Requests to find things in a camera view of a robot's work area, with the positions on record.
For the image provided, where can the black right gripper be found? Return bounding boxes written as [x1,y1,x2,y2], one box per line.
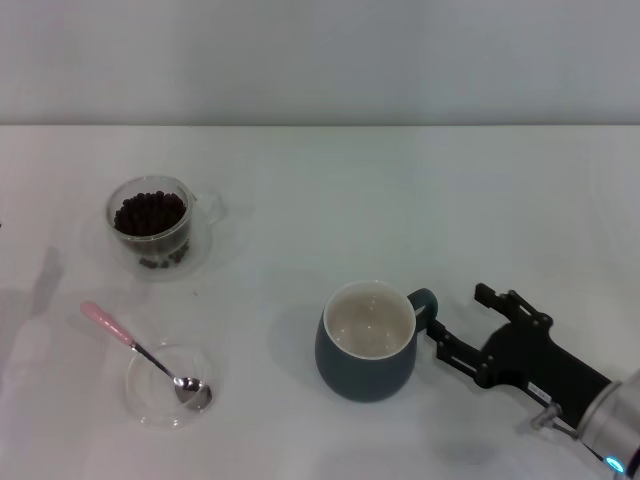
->
[424,282,614,427]

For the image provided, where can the pink handled metal spoon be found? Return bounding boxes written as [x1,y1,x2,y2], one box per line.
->
[80,300,214,407]

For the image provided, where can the clear glass saucer with beans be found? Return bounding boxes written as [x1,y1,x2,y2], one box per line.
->
[98,218,214,283]

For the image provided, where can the spilled coffee beans on saucer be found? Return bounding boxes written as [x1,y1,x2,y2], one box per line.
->
[136,244,192,271]

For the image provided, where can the coffee beans pile in glass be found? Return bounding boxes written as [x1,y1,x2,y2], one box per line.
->
[113,190,187,237]

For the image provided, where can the dark green ceramic mug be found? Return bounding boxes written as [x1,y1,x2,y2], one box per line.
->
[313,279,441,404]

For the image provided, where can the empty clear glass saucer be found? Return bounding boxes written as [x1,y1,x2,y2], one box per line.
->
[124,341,219,432]

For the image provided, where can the clear glass cup with handle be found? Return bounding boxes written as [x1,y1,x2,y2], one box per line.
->
[103,174,227,257]

